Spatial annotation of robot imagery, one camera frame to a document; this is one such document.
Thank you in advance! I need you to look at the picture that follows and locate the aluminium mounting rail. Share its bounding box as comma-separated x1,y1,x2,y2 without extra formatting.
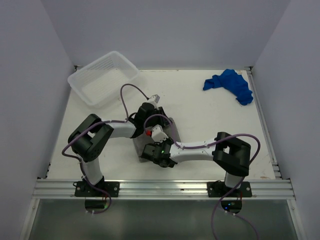
32,179,295,200

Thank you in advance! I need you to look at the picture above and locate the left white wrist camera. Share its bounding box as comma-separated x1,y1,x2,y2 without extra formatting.
148,94,160,104

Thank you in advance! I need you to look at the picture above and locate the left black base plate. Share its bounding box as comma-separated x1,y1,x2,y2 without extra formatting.
72,180,120,198

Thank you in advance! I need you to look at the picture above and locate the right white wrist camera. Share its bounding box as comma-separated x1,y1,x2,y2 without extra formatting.
146,124,169,143

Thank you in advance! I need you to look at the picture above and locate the white plastic basket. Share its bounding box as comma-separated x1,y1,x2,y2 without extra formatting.
67,51,140,108

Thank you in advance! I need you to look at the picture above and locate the blue towel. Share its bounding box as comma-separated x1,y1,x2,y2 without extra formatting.
202,69,254,106

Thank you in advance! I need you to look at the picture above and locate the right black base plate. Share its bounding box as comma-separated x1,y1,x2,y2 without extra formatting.
206,180,253,198

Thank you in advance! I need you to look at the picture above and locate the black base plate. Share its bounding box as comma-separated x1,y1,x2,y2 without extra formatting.
72,180,120,198
206,180,253,198

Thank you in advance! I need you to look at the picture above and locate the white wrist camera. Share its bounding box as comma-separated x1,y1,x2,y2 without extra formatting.
148,94,160,104
146,124,169,143

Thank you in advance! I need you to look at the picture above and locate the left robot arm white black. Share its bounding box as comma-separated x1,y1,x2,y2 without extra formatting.
62,102,174,197

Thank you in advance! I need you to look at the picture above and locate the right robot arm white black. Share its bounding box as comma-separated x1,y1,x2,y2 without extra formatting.
141,132,251,197

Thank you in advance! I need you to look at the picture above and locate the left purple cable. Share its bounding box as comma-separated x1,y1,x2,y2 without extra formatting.
61,83,151,198

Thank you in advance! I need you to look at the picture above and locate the grey towel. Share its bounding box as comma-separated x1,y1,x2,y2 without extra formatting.
132,117,181,163

